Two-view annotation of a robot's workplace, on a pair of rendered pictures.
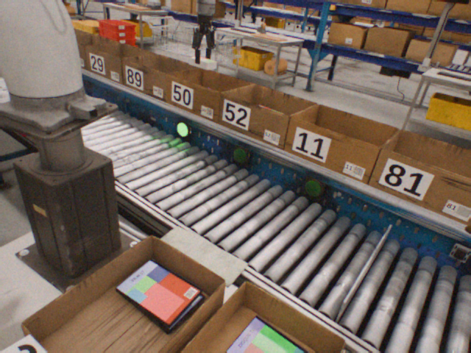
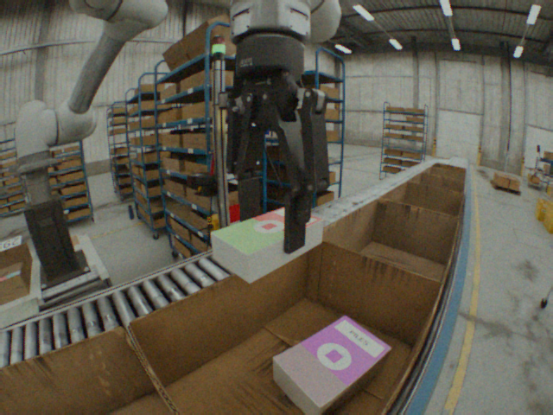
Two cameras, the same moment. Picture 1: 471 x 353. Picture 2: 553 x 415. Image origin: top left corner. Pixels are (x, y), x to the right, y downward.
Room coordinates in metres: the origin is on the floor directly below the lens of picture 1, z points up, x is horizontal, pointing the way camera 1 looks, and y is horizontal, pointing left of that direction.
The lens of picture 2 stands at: (1.81, -0.02, 1.28)
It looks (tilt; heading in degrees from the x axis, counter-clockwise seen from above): 19 degrees down; 100
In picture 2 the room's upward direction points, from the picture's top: straight up
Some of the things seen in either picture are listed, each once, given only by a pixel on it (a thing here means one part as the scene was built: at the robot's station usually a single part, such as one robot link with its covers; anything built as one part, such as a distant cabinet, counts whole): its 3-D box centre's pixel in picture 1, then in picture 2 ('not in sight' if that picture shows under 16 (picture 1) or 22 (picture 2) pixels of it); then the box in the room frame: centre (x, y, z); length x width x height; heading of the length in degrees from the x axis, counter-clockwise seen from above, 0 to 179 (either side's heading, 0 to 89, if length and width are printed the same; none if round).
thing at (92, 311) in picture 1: (135, 312); (4, 273); (0.51, 0.21, 0.80); 0.38 x 0.28 x 0.10; 150
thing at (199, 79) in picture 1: (209, 93); (303, 354); (1.81, 0.22, 0.96); 0.39 x 0.29 x 0.17; 56
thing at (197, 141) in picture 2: not in sight; (213, 139); (1.07, 1.59, 1.19); 0.40 x 0.30 x 0.10; 146
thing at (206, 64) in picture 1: (202, 62); (270, 238); (1.75, 0.25, 1.14); 0.13 x 0.07 x 0.04; 56
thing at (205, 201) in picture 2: not in sight; (216, 193); (1.08, 1.59, 0.79); 0.40 x 0.30 x 0.10; 147
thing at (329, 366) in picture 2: not in sight; (332, 367); (1.86, 0.23, 0.92); 0.16 x 0.11 x 0.07; 44
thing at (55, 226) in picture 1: (73, 209); (52, 236); (0.73, 0.46, 0.91); 0.26 x 0.26 x 0.33; 61
